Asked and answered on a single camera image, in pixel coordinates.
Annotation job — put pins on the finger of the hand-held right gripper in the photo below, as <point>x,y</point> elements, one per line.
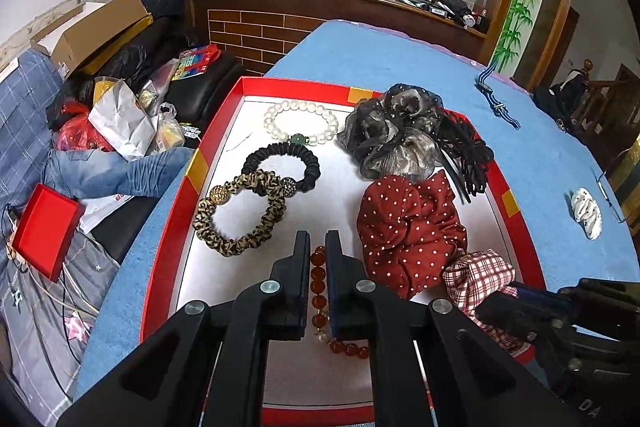
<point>520,319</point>
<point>600,307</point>

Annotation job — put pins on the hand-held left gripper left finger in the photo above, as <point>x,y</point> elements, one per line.
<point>297,282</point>

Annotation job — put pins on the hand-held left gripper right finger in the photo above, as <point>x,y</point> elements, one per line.
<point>335,297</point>

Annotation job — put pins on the red plaid scrunchie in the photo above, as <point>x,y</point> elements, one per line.
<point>475,272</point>

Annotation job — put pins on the red tray box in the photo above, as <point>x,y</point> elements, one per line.
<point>337,197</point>

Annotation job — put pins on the grey black organza scrunchie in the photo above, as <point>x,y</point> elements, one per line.
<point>395,147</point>

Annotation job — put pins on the leopard print scrunchie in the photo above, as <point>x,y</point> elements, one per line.
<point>272,213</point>

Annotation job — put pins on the red polka dot scrunchie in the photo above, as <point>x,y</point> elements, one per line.
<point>405,232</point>

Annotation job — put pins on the white hair clip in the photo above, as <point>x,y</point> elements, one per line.
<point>585,209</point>

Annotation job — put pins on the black scrunchie with bead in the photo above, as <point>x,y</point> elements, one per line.
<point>310,167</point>

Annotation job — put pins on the black braided hair clip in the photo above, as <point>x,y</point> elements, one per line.
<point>470,157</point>

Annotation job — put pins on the clear plastic bag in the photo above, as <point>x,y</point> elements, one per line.
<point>170,132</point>

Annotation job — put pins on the black bag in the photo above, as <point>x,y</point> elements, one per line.
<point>565,102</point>

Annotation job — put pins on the blue jeans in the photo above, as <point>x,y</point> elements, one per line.
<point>115,174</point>

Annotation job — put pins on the black leather sofa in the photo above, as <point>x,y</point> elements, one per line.
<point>210,87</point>

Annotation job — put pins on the wooden stair railing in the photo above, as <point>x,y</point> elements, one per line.
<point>607,87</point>

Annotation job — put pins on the white paper bag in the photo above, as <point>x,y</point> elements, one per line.
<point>125,122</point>

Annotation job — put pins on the colourful printed box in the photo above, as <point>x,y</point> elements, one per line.
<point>192,63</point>

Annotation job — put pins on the blue tablecloth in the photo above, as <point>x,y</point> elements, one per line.
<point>400,57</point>

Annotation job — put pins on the wooden brick-front counter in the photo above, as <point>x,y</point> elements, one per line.
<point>250,32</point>

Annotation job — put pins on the small red box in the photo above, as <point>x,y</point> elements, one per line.
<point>45,232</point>

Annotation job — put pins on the red plastic bag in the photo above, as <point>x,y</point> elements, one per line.
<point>80,132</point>

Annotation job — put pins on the grey star-print bedsheet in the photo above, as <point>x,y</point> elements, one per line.
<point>40,357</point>

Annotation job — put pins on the yellow packet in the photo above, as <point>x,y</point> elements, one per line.
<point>105,89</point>

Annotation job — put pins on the cardboard box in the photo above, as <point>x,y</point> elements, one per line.
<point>95,37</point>

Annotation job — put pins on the blue plaid blanket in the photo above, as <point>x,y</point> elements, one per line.
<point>30,107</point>

